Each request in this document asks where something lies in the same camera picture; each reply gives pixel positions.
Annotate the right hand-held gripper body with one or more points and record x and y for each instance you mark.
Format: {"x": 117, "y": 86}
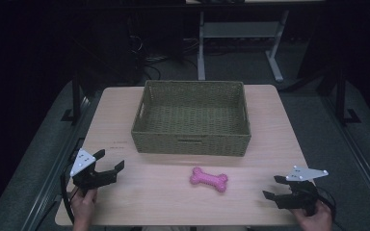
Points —
{"x": 303, "y": 189}

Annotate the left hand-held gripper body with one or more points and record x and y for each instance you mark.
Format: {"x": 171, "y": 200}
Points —
{"x": 85, "y": 173}

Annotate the pink bone-shaped dog toy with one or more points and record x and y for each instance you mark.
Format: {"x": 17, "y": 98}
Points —
{"x": 209, "y": 179}

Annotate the green woven basket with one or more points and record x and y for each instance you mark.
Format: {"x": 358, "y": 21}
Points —
{"x": 191, "y": 118}

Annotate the person's right hand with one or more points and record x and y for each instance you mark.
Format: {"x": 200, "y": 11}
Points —
{"x": 314, "y": 220}

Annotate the person's left hand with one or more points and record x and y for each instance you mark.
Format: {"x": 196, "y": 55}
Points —
{"x": 84, "y": 208}

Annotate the black metal stand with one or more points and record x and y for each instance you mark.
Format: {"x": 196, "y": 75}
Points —
{"x": 75, "y": 96}
{"x": 341, "y": 99}

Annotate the white metal desk frame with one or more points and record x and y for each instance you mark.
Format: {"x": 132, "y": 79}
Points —
{"x": 237, "y": 30}

